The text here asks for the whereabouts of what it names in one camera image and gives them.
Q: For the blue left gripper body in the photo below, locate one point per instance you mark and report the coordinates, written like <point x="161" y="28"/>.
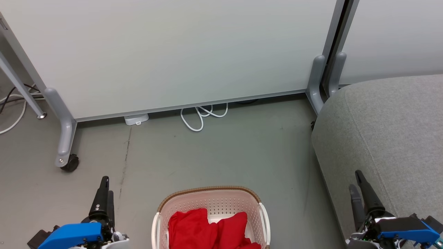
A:
<point x="72" y="235"/>

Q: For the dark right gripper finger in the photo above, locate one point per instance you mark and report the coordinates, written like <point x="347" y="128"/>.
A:
<point x="370" y="200"/>
<point x="357" y="207"/>

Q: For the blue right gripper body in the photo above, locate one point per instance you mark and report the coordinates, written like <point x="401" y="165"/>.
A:
<point x="401" y="228"/>

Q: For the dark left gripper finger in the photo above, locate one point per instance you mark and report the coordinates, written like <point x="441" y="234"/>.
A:
<point x="111" y="207"/>
<point x="100" y="200"/>

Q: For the red and white striped garment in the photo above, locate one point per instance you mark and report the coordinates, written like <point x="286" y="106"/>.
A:
<point x="190" y="230"/>

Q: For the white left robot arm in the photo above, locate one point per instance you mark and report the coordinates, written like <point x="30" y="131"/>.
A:
<point x="116" y="245"/>

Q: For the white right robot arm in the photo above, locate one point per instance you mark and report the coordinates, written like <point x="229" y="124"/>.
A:
<point x="360" y="243"/>

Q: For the grey fabric sofa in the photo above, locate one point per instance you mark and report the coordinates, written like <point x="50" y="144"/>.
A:
<point x="387" y="138"/>

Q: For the white power adapter box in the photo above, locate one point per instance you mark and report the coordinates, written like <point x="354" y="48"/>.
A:
<point x="136" y="118"/>

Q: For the small black caster wheel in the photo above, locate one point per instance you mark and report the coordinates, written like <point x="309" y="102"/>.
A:
<point x="313" y="126"/>

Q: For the white perforated laundry basket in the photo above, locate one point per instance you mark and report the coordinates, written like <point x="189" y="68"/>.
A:
<point x="214" y="202"/>

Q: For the grey metal table leg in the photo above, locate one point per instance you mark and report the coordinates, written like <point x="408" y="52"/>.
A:
<point x="20" y="86"/>

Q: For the narrow white partition panel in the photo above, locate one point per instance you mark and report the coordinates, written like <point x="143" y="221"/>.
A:
<point x="391" y="38"/>

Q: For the large white partition panel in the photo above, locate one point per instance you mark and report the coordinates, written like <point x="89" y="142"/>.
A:
<point x="173" y="52"/>

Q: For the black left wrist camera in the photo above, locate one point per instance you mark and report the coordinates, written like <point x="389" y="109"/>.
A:
<point x="43" y="238"/>

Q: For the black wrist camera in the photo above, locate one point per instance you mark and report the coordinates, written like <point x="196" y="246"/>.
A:
<point x="43" y="238"/>
<point x="434" y="222"/>

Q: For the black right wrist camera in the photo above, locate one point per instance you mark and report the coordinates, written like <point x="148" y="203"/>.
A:
<point x="434" y="222"/>

